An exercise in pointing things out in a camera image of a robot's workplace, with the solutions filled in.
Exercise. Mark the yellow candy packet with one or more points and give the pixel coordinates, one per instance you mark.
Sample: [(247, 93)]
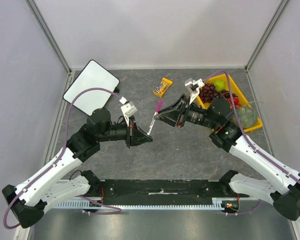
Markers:
[(160, 90)]

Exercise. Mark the pink whiteboard marker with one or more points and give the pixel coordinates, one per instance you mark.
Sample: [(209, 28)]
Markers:
[(159, 105)]

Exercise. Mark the right aluminium frame post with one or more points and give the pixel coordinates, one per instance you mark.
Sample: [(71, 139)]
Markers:
[(267, 33)]

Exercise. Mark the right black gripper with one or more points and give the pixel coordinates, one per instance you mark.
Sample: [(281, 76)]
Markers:
[(181, 111)]

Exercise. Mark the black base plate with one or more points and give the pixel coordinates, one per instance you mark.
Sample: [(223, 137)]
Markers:
[(160, 191)]

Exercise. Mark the slotted cable duct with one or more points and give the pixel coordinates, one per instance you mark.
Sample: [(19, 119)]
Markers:
[(82, 204)]

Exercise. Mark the purple grape bunch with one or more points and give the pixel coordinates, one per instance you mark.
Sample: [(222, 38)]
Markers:
[(208, 93)]

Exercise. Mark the aluminium frame post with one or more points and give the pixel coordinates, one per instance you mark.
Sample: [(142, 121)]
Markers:
[(267, 33), (48, 33)]

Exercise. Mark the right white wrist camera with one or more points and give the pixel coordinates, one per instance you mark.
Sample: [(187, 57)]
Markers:
[(193, 86)]

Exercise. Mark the white whiteboard black frame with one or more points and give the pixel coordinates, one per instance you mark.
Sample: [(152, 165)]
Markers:
[(93, 75)]

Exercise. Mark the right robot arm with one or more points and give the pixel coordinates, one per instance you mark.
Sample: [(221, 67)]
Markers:
[(281, 184)]

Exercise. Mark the left aluminium frame post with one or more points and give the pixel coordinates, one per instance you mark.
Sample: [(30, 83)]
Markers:
[(48, 33)]

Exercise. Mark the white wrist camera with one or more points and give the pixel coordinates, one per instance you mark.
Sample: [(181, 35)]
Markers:
[(193, 86), (128, 109)]

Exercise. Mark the light green pear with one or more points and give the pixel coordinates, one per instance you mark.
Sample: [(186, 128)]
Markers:
[(220, 85)]

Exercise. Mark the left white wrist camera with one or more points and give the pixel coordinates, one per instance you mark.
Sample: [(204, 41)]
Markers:
[(128, 109)]

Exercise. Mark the green netted melon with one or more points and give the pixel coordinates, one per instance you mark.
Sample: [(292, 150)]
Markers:
[(247, 116)]

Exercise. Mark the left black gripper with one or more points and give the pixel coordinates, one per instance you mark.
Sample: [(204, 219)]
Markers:
[(140, 136)]

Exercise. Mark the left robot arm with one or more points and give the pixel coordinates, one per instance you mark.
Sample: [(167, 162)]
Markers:
[(30, 200)]

